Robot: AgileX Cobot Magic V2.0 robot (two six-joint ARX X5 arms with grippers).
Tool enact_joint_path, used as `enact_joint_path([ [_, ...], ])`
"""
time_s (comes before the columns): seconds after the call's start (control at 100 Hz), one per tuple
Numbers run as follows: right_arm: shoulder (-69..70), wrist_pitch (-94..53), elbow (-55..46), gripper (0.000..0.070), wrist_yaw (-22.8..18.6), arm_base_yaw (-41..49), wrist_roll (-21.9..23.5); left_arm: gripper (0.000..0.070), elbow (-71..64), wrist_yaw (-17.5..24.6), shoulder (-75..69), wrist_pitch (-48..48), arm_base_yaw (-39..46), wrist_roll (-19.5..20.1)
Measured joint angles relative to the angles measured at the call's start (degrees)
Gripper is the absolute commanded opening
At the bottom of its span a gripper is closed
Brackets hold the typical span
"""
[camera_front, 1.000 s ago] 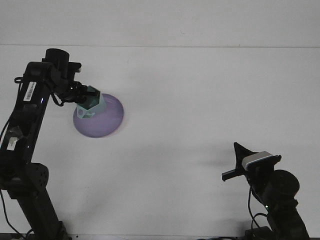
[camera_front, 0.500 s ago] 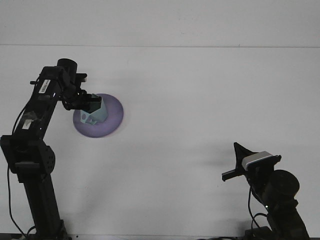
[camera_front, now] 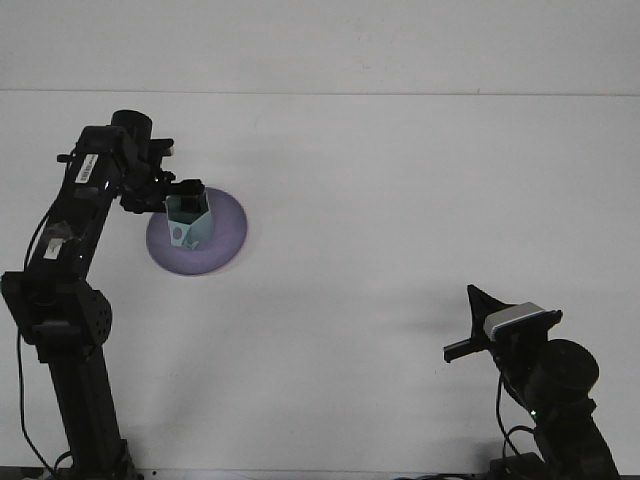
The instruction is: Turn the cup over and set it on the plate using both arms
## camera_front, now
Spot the pale purple round plate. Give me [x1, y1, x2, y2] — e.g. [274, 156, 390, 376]
[145, 187, 249, 277]

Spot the pale blue faceted cup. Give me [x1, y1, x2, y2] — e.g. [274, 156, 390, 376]
[164, 193, 216, 250]

